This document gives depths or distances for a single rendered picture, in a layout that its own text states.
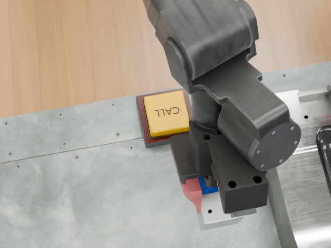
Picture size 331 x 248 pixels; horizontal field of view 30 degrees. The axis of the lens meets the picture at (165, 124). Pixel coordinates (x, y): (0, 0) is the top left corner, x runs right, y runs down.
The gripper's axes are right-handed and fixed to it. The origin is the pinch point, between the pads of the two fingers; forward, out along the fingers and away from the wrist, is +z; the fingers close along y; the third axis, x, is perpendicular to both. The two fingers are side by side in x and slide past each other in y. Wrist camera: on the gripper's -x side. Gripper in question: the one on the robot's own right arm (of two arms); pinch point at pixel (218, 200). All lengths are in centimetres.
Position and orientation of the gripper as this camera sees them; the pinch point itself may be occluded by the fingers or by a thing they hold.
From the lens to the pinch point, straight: 76.6
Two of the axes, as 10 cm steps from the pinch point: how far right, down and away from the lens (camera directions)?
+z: 0.6, 7.3, 6.8
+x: -1.9, -6.6, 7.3
